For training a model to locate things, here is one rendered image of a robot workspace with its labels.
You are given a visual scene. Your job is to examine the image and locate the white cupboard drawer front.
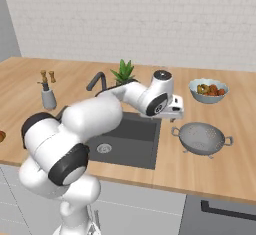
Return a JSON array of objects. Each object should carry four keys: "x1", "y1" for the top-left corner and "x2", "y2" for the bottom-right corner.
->
[{"x1": 98, "y1": 179, "x2": 188, "y2": 217}]

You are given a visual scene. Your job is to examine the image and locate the grey dishwasher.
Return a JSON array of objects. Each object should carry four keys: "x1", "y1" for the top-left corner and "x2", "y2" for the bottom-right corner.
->
[{"x1": 177, "y1": 193, "x2": 256, "y2": 235}]

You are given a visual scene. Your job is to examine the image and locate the black dishwasher handle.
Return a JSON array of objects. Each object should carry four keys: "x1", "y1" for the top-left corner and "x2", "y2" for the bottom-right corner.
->
[{"x1": 200, "y1": 199, "x2": 256, "y2": 222}]

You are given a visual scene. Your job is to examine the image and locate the pale blue fruit bowl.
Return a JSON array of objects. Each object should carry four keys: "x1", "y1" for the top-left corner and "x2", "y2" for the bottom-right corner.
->
[{"x1": 188, "y1": 77, "x2": 230, "y2": 105}]

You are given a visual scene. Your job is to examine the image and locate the green potted plant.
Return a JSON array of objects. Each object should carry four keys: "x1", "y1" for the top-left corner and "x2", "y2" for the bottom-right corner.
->
[{"x1": 110, "y1": 58, "x2": 138, "y2": 87}]

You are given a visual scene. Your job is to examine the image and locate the grey cupboard door handle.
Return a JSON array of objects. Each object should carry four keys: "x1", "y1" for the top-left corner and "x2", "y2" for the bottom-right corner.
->
[{"x1": 94, "y1": 208, "x2": 102, "y2": 231}]

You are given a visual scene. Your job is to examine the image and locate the orange fruit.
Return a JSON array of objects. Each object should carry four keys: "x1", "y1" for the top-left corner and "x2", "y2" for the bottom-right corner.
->
[{"x1": 207, "y1": 83, "x2": 219, "y2": 96}]

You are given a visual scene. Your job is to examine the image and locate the yellow-green fruit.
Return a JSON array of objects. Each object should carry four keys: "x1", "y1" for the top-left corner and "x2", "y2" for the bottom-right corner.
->
[{"x1": 196, "y1": 83, "x2": 208, "y2": 95}]

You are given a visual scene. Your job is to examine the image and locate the dark grey sink faucet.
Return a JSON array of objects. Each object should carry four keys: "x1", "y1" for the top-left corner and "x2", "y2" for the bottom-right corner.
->
[{"x1": 85, "y1": 71, "x2": 108, "y2": 94}]

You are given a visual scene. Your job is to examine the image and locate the white cupboard run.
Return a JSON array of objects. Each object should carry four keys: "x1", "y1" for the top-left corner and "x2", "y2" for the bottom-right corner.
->
[{"x1": 0, "y1": 163, "x2": 64, "y2": 235}]

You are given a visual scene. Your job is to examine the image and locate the grey soap dispenser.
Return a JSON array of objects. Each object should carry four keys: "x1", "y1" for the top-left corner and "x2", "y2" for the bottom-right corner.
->
[{"x1": 37, "y1": 81, "x2": 58, "y2": 111}]

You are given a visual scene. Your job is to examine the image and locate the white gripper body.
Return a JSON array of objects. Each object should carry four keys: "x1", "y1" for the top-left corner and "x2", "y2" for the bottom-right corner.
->
[{"x1": 153, "y1": 106, "x2": 185, "y2": 121}]

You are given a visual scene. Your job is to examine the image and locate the white cupboard door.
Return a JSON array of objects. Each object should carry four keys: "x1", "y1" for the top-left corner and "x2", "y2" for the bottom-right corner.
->
[{"x1": 89, "y1": 200, "x2": 185, "y2": 235}]

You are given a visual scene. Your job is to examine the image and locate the grey metal colander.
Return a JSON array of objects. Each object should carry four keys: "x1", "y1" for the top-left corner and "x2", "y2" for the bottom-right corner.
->
[{"x1": 170, "y1": 121, "x2": 235, "y2": 160}]

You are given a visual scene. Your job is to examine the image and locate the dark grey sink basin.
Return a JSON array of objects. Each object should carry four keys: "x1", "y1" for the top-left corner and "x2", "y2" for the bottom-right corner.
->
[{"x1": 55, "y1": 105, "x2": 163, "y2": 171}]

